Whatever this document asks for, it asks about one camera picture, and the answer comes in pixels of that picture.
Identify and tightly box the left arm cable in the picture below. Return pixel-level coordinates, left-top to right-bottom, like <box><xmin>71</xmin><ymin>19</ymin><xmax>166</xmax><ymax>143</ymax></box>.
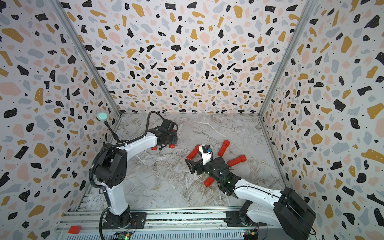
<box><xmin>143</xmin><ymin>110</ymin><xmax>169</xmax><ymax>136</ymax></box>

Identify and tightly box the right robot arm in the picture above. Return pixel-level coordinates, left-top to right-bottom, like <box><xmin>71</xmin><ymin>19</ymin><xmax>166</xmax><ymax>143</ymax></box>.
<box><xmin>185</xmin><ymin>158</ymin><xmax>316</xmax><ymax>240</ymax></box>

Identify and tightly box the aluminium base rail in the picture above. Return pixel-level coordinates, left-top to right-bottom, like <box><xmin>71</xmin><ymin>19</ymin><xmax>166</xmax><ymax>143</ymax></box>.
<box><xmin>52</xmin><ymin>207</ymin><xmax>290</xmax><ymax>240</ymax></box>

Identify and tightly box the red block on rail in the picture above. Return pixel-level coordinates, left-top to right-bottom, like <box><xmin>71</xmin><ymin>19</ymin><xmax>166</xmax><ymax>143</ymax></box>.
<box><xmin>68</xmin><ymin>226</ymin><xmax>82</xmax><ymax>235</ymax></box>

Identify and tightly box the microphone stand green head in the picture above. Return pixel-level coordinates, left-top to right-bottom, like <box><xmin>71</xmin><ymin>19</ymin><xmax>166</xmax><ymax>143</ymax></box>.
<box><xmin>97</xmin><ymin>112</ymin><xmax>120</xmax><ymax>143</ymax></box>

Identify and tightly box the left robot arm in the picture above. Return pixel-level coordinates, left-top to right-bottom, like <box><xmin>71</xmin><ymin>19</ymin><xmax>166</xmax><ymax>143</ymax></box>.
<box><xmin>89</xmin><ymin>118</ymin><xmax>179</xmax><ymax>229</ymax></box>

